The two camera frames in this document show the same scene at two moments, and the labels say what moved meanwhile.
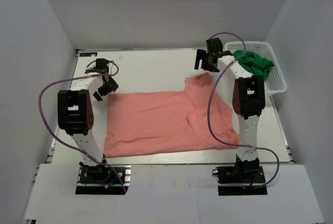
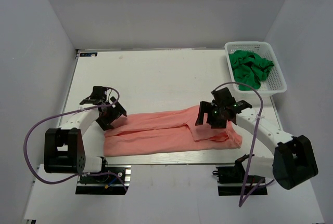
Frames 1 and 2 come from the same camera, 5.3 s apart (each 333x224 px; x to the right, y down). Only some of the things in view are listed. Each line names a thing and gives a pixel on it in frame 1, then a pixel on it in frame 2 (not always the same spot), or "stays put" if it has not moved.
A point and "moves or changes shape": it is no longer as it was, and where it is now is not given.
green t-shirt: x=255 y=63 stays put
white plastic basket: x=275 y=82 stays put
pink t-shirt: x=143 y=123 moves or changes shape
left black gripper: x=106 y=88 → x=112 y=116
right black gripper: x=205 y=59 → x=208 y=115
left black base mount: x=102 y=179 stays put
